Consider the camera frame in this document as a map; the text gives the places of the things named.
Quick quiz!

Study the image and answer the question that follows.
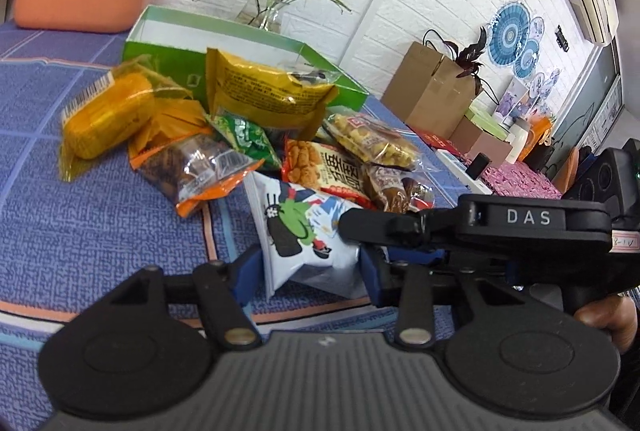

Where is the white cartoon snack bag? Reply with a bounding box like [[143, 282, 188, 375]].
[[243, 172, 367, 299]]

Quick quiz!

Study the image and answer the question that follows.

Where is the orange nut snack pack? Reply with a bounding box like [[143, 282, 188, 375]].
[[131, 133, 264, 219]]

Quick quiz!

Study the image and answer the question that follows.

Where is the clear brown dates pack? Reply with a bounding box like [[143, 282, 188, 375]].
[[361, 164, 435, 214]]

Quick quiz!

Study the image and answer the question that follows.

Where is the green pea snack pack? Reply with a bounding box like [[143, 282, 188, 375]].
[[205, 110, 282, 171]]

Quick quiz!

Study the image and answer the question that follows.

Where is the red korean snack bag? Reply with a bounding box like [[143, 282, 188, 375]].
[[281, 139, 373, 208]]

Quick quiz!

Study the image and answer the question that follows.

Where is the clear yellow puffs pack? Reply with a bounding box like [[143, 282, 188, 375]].
[[323, 106, 437, 172]]

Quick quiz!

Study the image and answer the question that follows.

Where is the clear yellow cake pack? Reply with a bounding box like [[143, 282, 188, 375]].
[[58, 54, 193, 182]]

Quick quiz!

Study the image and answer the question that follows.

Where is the yellow chip bag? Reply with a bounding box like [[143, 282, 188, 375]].
[[205, 48, 340, 140]]

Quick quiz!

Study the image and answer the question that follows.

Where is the orange foil snack pack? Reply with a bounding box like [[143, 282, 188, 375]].
[[128, 99, 213, 170]]

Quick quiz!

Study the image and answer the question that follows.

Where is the person right hand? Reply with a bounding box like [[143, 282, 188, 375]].
[[574, 295, 638, 354]]

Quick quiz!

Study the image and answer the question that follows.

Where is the white power strip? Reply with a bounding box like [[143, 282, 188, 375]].
[[435, 150, 494, 195]]

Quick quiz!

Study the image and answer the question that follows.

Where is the white thermos bottle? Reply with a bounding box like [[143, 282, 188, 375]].
[[506, 118, 529, 165]]

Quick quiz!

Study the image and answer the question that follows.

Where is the black power adapter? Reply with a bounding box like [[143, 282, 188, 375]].
[[465, 153, 491, 181]]

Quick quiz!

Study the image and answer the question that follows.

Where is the blue plaid tablecloth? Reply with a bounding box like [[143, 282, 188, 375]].
[[0, 17, 471, 431]]

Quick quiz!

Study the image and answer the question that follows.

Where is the small brown cardboard box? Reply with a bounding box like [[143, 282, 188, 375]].
[[449, 117, 512, 168]]

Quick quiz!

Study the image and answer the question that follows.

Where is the light green flat box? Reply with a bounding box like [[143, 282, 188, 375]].
[[464, 105, 509, 142]]

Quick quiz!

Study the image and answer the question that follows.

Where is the red booklet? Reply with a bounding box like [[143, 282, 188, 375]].
[[412, 128, 462, 157]]

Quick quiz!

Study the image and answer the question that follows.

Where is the small blue paper fan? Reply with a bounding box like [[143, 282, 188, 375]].
[[513, 38, 539, 80]]

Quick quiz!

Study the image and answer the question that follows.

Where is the dark purple plant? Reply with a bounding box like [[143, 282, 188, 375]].
[[422, 26, 498, 105]]

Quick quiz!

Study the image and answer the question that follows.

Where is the brown paper bag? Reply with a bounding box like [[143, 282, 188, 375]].
[[381, 41, 476, 139]]

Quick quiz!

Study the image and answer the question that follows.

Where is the large blue paper fan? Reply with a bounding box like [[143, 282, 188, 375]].
[[487, 2, 532, 67]]

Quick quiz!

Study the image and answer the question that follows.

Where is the green cardboard box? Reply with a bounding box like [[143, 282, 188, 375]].
[[121, 3, 370, 113]]

